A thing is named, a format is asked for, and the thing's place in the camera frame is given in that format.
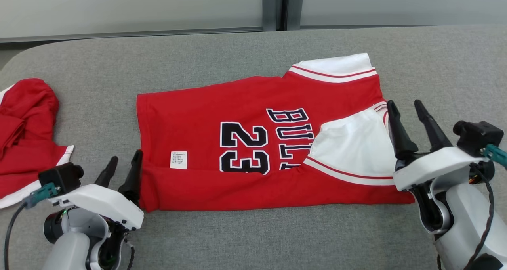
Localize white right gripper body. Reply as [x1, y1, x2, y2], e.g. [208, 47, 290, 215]
[393, 146, 490, 191]

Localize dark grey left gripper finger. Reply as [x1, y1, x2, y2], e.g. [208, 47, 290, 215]
[117, 149, 143, 205]
[94, 156, 119, 188]

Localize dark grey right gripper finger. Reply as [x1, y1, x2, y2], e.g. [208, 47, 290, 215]
[414, 99, 453, 153]
[387, 100, 419, 160]

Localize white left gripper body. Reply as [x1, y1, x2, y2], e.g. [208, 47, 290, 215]
[48, 184, 145, 232]

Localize red shorts with white trim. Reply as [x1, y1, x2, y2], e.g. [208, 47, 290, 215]
[0, 78, 75, 210]

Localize black left cable, teal plug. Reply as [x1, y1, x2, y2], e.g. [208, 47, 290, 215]
[3, 183, 60, 270]

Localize red Bulls 23 jersey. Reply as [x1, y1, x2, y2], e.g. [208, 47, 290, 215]
[136, 53, 416, 213]

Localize grey partition post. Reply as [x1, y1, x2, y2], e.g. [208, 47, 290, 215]
[262, 0, 278, 32]
[286, 0, 305, 31]

